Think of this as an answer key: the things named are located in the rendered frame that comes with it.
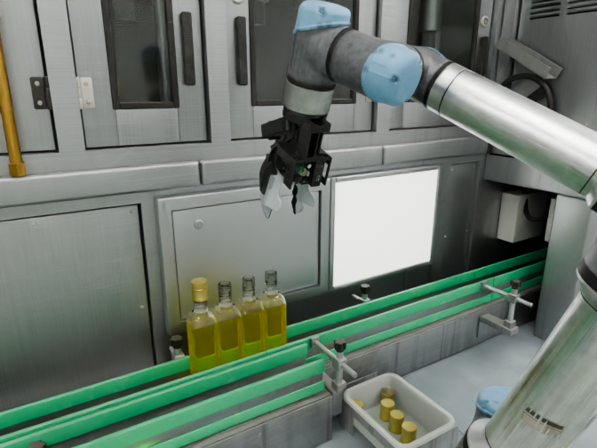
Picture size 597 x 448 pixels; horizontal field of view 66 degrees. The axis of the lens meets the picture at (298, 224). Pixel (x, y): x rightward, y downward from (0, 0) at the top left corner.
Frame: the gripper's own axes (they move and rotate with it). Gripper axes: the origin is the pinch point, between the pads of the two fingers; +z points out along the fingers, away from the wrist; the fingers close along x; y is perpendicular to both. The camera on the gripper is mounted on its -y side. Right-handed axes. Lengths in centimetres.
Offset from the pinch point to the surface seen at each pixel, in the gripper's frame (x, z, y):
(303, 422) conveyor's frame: 5, 48, 17
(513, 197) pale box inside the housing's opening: 111, 26, -21
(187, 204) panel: -9.4, 13.6, -24.6
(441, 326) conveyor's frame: 59, 48, 6
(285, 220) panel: 16.8, 21.3, -23.0
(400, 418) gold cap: 27, 47, 25
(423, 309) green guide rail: 53, 42, 2
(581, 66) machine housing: 101, -23, -15
